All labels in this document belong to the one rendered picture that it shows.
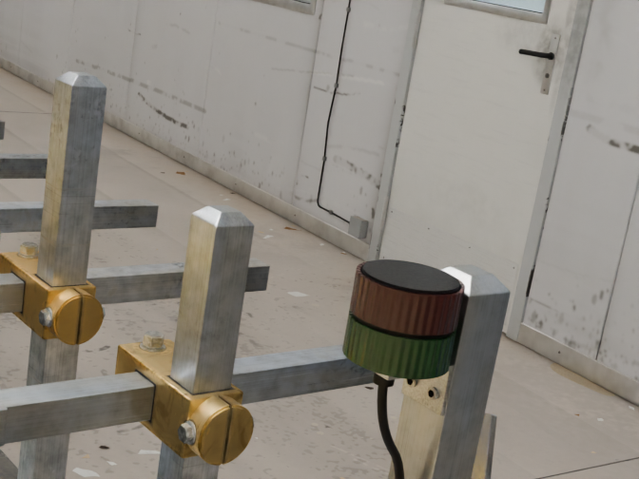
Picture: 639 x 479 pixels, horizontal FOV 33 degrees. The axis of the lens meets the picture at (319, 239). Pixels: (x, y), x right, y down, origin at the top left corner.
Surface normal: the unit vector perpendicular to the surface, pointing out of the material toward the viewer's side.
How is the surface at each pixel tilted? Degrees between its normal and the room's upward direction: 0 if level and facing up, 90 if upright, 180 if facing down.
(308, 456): 0
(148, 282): 90
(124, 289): 90
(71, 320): 90
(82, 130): 90
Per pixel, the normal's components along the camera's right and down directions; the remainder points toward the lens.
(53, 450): 0.61, 0.30
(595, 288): -0.82, 0.02
